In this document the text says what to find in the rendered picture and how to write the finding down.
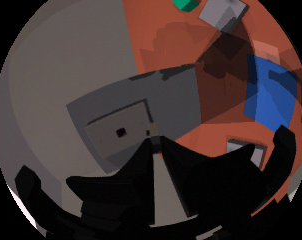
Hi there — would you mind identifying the blue square patch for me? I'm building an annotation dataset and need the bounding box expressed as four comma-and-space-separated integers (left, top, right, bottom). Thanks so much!
243, 53, 298, 132

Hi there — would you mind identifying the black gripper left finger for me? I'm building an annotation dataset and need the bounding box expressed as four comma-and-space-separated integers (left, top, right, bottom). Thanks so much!
66, 137, 155, 225

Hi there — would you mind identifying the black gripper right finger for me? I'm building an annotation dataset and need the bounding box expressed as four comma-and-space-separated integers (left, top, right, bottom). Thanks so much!
160, 136, 255, 217

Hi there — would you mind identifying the small green block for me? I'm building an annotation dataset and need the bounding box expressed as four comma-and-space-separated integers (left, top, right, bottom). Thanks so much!
172, 0, 199, 12

